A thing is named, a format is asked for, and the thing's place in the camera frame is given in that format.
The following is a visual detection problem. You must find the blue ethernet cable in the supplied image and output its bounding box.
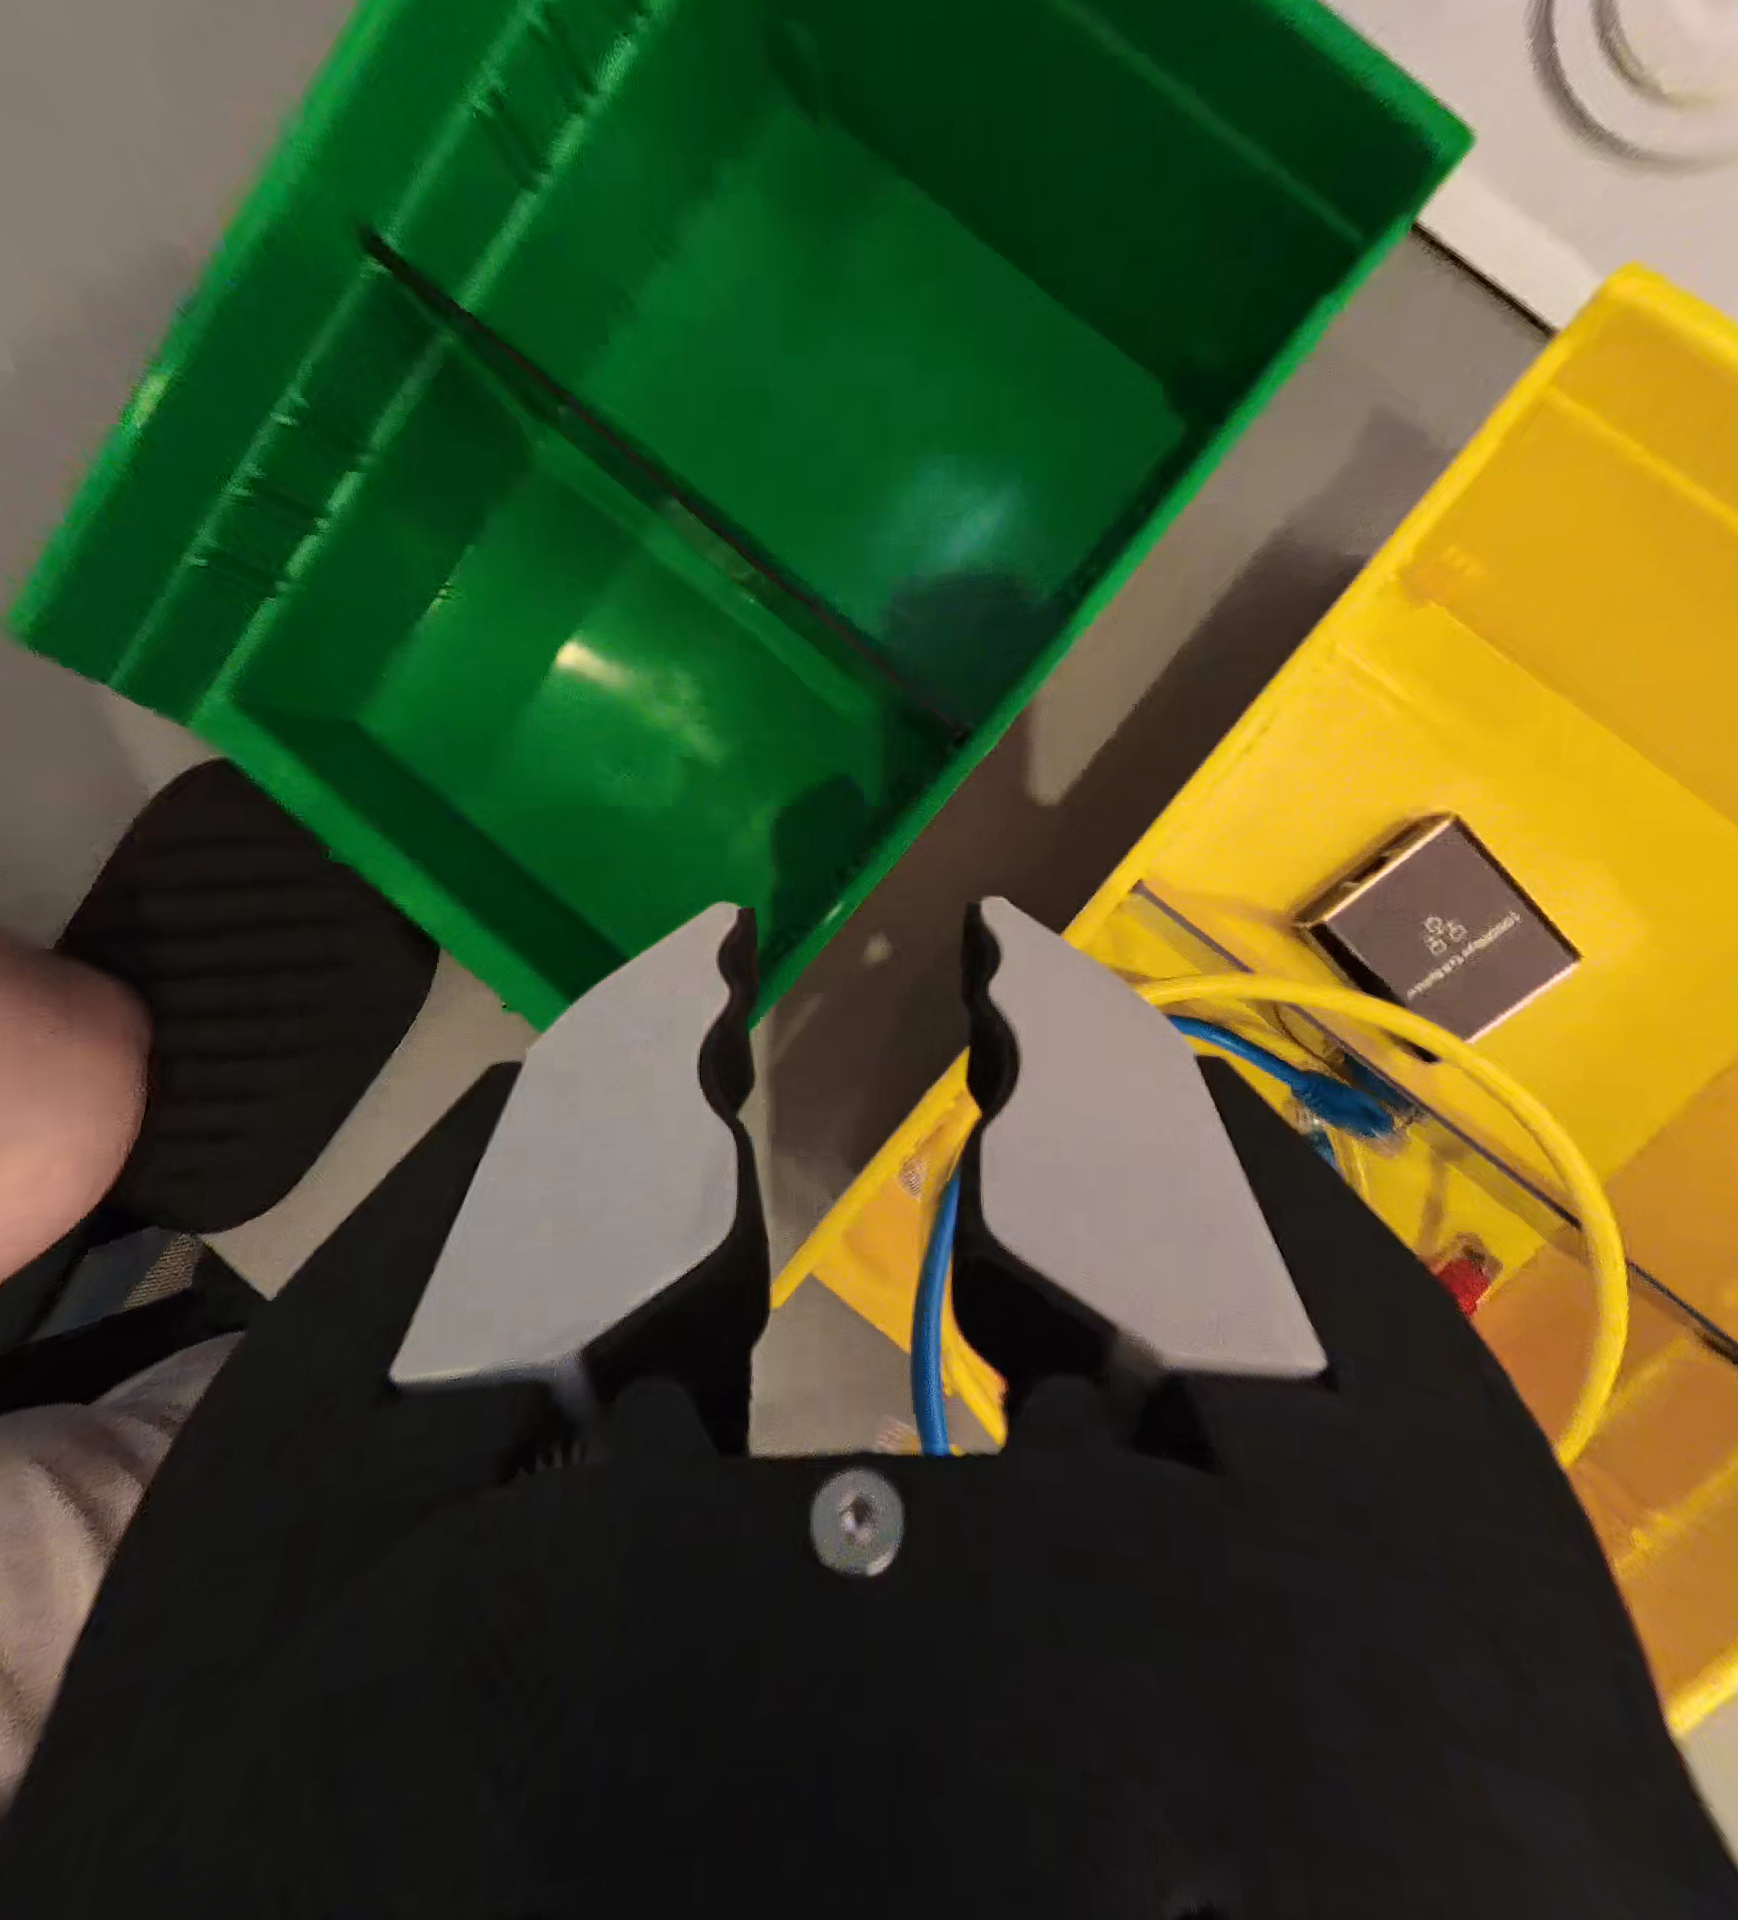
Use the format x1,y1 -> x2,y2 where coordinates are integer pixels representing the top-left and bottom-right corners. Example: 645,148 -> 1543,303
912,1010 -> 1418,1458

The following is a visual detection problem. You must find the yellow ethernet cable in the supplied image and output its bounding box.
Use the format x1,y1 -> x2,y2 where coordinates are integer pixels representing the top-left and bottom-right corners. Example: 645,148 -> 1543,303
1139,975 -> 1629,1470

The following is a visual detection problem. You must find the person's torso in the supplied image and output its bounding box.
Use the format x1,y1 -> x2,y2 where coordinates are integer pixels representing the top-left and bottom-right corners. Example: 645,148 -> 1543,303
0,1335 -> 245,1878

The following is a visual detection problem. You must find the green plastic bin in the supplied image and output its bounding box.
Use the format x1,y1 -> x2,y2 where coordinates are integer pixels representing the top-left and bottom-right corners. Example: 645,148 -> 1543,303
7,0 -> 1476,1038

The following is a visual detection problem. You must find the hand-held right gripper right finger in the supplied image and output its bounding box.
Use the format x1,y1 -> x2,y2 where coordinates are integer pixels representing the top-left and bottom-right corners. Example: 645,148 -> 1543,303
954,896 -> 1331,1416

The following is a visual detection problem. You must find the yellow plastic bin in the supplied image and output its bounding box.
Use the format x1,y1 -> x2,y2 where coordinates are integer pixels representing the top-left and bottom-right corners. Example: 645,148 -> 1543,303
771,267 -> 1738,1741

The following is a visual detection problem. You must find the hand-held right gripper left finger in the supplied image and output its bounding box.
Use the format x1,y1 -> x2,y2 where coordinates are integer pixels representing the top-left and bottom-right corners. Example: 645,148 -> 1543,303
388,904 -> 773,1453

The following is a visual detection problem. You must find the black wrist rest pad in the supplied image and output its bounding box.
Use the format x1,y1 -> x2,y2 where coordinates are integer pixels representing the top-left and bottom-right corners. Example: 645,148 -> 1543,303
51,761 -> 441,1236

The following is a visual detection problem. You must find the person's left forearm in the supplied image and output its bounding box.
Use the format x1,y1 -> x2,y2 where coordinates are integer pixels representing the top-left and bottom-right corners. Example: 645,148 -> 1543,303
0,901 -> 154,1352

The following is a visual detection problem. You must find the white sign stand base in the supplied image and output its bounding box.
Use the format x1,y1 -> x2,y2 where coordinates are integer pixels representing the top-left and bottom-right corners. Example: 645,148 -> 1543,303
1326,0 -> 1738,334

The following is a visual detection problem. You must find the black ethernet splitter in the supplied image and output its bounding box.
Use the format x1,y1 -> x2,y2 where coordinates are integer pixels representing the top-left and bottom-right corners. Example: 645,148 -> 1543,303
1295,815 -> 1583,1043

